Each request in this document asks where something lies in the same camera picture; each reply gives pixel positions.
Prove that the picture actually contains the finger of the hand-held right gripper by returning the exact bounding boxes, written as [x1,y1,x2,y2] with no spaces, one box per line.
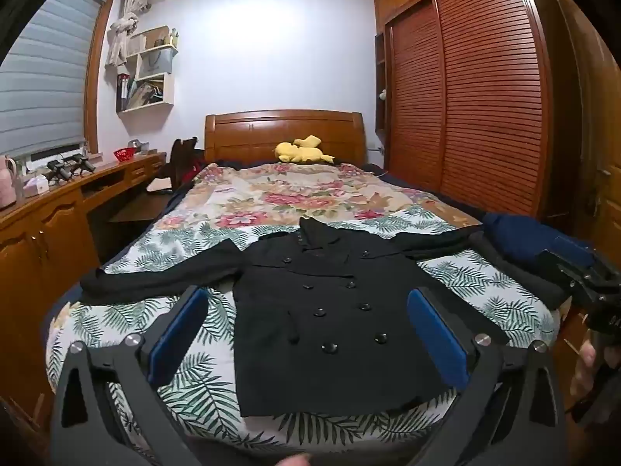
[538,250,612,302]
[553,239,595,267]

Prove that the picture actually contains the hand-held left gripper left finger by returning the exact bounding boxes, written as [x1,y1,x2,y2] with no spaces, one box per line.
[49,285,210,466]

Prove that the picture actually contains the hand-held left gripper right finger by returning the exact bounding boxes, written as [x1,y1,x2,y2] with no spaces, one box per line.
[406,287,568,466]

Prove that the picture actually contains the black button coat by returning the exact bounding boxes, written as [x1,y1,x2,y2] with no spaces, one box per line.
[80,217,486,418]

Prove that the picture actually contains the person's right hand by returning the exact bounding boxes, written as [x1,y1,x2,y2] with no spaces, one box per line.
[570,341,597,396]

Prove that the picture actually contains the dark grey folded garment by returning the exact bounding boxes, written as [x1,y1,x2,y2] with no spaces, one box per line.
[468,230,568,309]

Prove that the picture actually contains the bed with leaf-print cover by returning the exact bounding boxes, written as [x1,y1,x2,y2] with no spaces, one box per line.
[46,204,559,452]

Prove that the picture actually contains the navy folded garment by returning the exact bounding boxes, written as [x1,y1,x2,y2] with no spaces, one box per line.
[482,212,559,273]

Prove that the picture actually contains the wooden door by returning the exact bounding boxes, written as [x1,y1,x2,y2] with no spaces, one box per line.
[553,0,621,263]

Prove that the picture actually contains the wooden desk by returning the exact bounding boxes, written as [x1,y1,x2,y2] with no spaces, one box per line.
[0,150,168,428]

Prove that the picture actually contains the wooden louvred wardrobe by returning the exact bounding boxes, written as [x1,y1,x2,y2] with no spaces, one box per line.
[373,0,578,234]

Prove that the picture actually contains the navy bed sheet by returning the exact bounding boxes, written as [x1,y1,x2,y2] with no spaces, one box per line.
[364,161,486,219]

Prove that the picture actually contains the dark chair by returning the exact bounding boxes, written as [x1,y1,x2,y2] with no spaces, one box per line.
[167,137,202,190]

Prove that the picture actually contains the floral blanket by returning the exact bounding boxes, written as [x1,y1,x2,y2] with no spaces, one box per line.
[167,161,486,238]

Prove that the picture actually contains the black devices on desk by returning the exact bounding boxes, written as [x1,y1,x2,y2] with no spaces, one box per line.
[46,154,98,185]

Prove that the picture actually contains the wooden bed headboard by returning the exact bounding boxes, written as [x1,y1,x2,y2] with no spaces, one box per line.
[204,111,364,168]

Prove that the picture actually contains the yellow plush toy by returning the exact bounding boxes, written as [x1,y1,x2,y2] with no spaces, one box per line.
[274,134,337,165]

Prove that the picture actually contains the pink kettle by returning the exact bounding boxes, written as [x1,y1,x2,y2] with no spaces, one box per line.
[0,155,23,210]

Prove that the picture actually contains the grey window blind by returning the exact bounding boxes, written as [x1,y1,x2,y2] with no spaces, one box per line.
[0,0,110,158]

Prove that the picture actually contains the beige tied curtain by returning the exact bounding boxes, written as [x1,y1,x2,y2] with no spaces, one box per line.
[106,0,151,66]

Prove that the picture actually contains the white wall shelf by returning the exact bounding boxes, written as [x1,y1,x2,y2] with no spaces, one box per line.
[115,26,179,113]

